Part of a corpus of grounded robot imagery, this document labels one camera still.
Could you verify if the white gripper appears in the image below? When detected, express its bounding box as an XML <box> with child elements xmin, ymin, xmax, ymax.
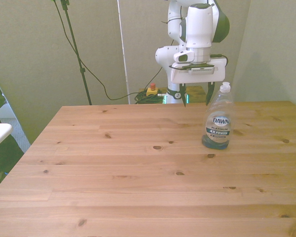
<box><xmin>169</xmin><ymin>57</ymin><xmax>225</xmax><ymax>108</ymax></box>

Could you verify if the clear Dawn dish soap bottle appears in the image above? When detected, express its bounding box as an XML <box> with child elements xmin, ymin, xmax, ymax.
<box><xmin>201</xmin><ymin>81</ymin><xmax>234</xmax><ymax>150</ymax></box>

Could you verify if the yellow emergency stop box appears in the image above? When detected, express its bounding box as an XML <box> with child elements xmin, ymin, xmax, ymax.
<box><xmin>146</xmin><ymin>83</ymin><xmax>159</xmax><ymax>97</ymax></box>

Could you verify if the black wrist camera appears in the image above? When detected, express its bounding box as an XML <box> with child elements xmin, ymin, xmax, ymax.
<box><xmin>172</xmin><ymin>62</ymin><xmax>216</xmax><ymax>73</ymax></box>

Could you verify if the coiled green cable bundle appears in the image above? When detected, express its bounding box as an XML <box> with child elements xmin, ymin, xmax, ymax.
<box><xmin>134</xmin><ymin>91</ymin><xmax>167</xmax><ymax>105</ymax></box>

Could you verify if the white vertical wall strip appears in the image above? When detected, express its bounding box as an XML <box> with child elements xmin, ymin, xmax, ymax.
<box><xmin>116</xmin><ymin>0</ymin><xmax>131</xmax><ymax>105</ymax></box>

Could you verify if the black hanging cable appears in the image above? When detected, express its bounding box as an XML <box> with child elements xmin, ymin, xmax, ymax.
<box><xmin>53</xmin><ymin>0</ymin><xmax>163</xmax><ymax>101</ymax></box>

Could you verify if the black camera stand pole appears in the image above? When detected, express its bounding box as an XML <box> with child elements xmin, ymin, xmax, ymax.
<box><xmin>60</xmin><ymin>0</ymin><xmax>93</xmax><ymax>106</ymax></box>

